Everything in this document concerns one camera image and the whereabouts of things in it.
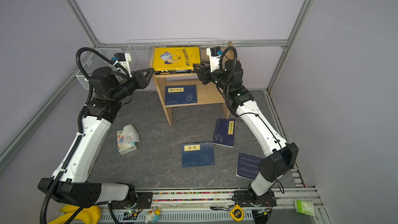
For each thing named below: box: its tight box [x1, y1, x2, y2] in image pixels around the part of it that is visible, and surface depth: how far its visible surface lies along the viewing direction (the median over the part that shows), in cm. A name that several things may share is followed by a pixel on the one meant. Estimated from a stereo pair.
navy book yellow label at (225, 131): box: [212, 118, 237, 148], surface depth 98 cm
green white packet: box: [294, 199, 316, 217], surface depth 71 cm
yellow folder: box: [152, 46, 201, 72], surface depth 70 cm
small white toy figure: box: [144, 207, 162, 224], surface depth 69 cm
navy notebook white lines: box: [235, 152, 265, 181], surface depth 85 cm
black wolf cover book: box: [154, 70, 197, 75], surface depth 69 cm
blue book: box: [181, 142, 216, 168], surface depth 89 cm
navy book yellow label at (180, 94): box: [164, 84, 198, 106], surface depth 90 cm
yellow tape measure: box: [229, 204, 245, 222], surface depth 70 cm
